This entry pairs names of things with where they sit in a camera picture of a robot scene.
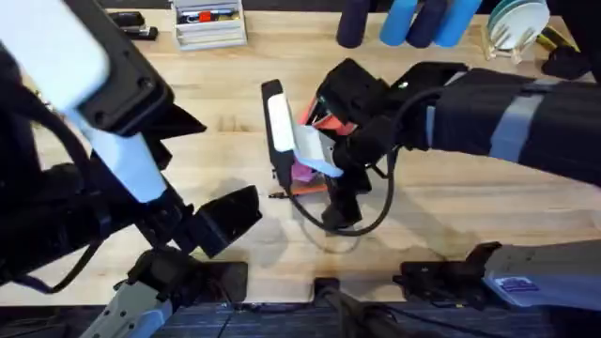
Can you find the black hand tool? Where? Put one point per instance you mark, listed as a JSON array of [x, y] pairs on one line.
[[140, 34]]

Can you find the black rounded object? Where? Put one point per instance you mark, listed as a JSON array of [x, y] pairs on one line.
[[565, 63]]

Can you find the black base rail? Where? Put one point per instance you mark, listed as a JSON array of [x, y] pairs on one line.
[[469, 325]]

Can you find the bright blue cylinder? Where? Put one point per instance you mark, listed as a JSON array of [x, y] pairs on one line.
[[398, 22], [457, 22]]

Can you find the dark blue cylinder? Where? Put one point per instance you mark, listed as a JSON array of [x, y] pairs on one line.
[[353, 23], [426, 26]]

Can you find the orange soft zip bag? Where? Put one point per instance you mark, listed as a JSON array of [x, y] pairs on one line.
[[333, 126]]

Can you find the white plate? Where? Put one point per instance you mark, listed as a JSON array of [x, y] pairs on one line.
[[523, 21]]

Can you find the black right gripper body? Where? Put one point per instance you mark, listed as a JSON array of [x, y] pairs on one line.
[[371, 141]]

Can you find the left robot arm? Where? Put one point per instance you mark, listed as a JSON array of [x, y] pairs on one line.
[[136, 310]]

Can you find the teal plate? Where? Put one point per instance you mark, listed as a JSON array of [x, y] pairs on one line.
[[497, 13]]

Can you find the wooden peg rack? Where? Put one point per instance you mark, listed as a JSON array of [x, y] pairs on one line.
[[509, 50]]

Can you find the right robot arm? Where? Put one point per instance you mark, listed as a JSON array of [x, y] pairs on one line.
[[563, 131]]

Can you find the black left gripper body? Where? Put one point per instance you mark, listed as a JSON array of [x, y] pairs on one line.
[[164, 220]]

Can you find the yellow and black tool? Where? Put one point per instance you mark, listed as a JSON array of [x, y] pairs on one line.
[[554, 40]]

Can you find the black pen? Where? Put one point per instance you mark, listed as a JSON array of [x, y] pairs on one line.
[[278, 195]]

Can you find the left wrist upright plate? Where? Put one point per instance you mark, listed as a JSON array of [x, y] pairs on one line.
[[47, 47]]

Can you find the grey filled organiser box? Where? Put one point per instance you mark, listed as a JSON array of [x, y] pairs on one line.
[[209, 33]]

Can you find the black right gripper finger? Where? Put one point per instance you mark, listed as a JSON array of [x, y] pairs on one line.
[[343, 206], [354, 89]]

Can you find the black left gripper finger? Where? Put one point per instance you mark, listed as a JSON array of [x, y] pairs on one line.
[[171, 123], [230, 218]]

